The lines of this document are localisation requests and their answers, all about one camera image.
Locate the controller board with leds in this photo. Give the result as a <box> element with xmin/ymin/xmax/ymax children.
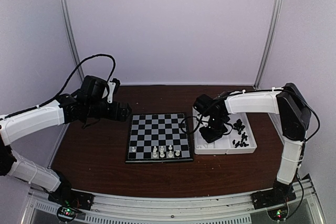
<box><xmin>56</xmin><ymin>206</ymin><xmax>78</xmax><ymax>222</ymax></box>
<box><xmin>267</xmin><ymin>207</ymin><xmax>289</xmax><ymax>221</ymax></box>

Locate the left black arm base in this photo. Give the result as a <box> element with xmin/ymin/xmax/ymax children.
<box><xmin>47</xmin><ymin>182</ymin><xmax>94</xmax><ymax>210</ymax></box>

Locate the left controller board with LEDs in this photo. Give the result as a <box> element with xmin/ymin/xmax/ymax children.
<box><xmin>56</xmin><ymin>206</ymin><xmax>78</xmax><ymax>222</ymax></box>

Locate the aluminium front rail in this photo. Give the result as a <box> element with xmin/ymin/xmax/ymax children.
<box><xmin>23</xmin><ymin>179</ymin><xmax>323</xmax><ymax>224</ymax></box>

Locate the black chess pieces pile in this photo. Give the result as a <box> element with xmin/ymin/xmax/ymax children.
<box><xmin>233</xmin><ymin>119</ymin><xmax>245</xmax><ymax>135</ymax></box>
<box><xmin>232</xmin><ymin>132</ymin><xmax>249</xmax><ymax>148</ymax></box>

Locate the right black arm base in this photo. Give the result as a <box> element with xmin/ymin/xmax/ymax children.
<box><xmin>251</xmin><ymin>180</ymin><xmax>297</xmax><ymax>209</ymax></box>

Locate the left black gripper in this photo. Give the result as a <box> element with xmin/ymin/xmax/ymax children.
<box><xmin>86</xmin><ymin>100</ymin><xmax>132</xmax><ymax>122</ymax></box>

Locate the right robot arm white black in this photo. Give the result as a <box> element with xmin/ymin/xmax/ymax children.
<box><xmin>193</xmin><ymin>83</ymin><xmax>313</xmax><ymax>204</ymax></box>

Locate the right black cable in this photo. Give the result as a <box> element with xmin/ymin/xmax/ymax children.
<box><xmin>180</xmin><ymin>90</ymin><xmax>321</xmax><ymax>209</ymax></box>

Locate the black grey chess board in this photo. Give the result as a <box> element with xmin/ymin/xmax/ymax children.
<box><xmin>125</xmin><ymin>113</ymin><xmax>193</xmax><ymax>164</ymax></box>

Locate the aluminium frame post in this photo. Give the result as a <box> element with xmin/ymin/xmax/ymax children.
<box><xmin>60</xmin><ymin>0</ymin><xmax>80</xmax><ymax>66</ymax></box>
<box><xmin>253</xmin><ymin>0</ymin><xmax>283</xmax><ymax>89</ymax></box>

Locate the right controller board with LEDs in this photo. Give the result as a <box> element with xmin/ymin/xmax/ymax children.
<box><xmin>267</xmin><ymin>207</ymin><xmax>289</xmax><ymax>221</ymax></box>

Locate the black chess pieces lower pile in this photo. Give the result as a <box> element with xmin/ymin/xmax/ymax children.
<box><xmin>232</xmin><ymin>132</ymin><xmax>249</xmax><ymax>148</ymax></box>

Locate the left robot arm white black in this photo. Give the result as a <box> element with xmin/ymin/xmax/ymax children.
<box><xmin>1</xmin><ymin>76</ymin><xmax>132</xmax><ymax>205</ymax></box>

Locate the white queen chess piece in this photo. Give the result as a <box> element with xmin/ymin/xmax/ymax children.
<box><xmin>159</xmin><ymin>150</ymin><xmax>165</xmax><ymax>158</ymax></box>

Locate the left aluminium frame post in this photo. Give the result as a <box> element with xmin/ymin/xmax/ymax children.
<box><xmin>60</xmin><ymin>0</ymin><xmax>80</xmax><ymax>66</ymax></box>

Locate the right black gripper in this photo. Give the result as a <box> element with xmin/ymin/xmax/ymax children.
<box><xmin>199</xmin><ymin>115</ymin><xmax>228</xmax><ymax>143</ymax></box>

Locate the black cable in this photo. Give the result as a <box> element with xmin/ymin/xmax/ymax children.
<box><xmin>5</xmin><ymin>54</ymin><xmax>118</xmax><ymax>130</ymax></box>
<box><xmin>180</xmin><ymin>90</ymin><xmax>321</xmax><ymax>209</ymax></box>

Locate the black chess pieces upper pile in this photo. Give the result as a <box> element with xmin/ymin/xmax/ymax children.
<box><xmin>233</xmin><ymin>119</ymin><xmax>245</xmax><ymax>135</ymax></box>

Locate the left black cable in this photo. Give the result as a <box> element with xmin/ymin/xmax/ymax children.
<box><xmin>5</xmin><ymin>54</ymin><xmax>118</xmax><ymax>130</ymax></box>

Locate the white divided plastic tray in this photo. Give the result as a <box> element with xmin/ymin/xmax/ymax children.
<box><xmin>194</xmin><ymin>113</ymin><xmax>257</xmax><ymax>155</ymax></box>

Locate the right aluminium frame post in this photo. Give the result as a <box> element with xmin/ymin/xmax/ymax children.
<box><xmin>253</xmin><ymin>0</ymin><xmax>283</xmax><ymax>89</ymax></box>

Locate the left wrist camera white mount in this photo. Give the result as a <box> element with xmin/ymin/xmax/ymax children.
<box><xmin>107</xmin><ymin>78</ymin><xmax>120</xmax><ymax>103</ymax></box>

